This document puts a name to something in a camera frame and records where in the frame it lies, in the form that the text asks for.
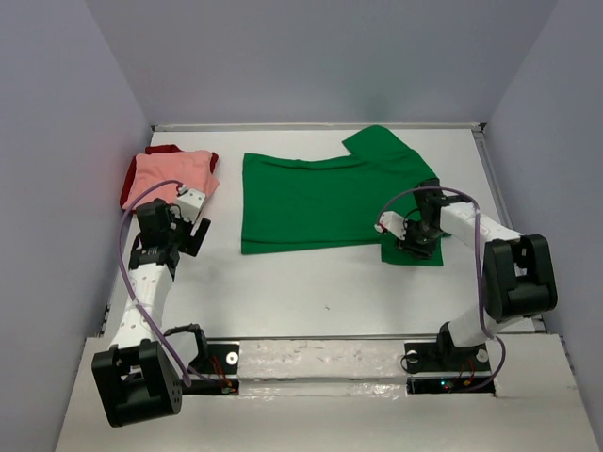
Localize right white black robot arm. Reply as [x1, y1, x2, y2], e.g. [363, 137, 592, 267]
[375, 179, 558, 369]

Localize pink folded t shirt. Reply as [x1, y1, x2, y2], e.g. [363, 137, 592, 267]
[121, 150, 222, 211]

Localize green t shirt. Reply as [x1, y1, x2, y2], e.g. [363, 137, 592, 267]
[240, 125, 444, 266]

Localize white foam front board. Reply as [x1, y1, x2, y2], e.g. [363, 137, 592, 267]
[57, 334, 597, 451]

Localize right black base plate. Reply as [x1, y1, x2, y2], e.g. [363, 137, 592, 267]
[400, 342, 496, 396]

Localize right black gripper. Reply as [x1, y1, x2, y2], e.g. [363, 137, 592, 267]
[395, 218, 442, 262]

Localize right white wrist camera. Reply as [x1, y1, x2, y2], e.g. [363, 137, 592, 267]
[374, 211, 407, 240]

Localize dark red folded t shirt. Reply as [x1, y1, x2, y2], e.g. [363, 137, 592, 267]
[118, 145, 221, 211]

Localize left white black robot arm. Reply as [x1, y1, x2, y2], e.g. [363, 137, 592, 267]
[91, 189, 211, 428]

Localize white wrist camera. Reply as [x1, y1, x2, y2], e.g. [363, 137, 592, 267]
[175, 186, 206, 224]
[374, 211, 407, 240]

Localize aluminium table frame rail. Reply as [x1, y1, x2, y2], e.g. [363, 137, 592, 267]
[151, 122, 486, 133]

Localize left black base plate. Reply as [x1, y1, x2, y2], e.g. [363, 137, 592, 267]
[183, 342, 240, 396]

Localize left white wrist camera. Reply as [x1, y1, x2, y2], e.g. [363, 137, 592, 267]
[175, 186, 206, 224]

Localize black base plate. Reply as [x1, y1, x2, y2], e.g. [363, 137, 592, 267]
[183, 342, 240, 396]
[400, 342, 496, 396]

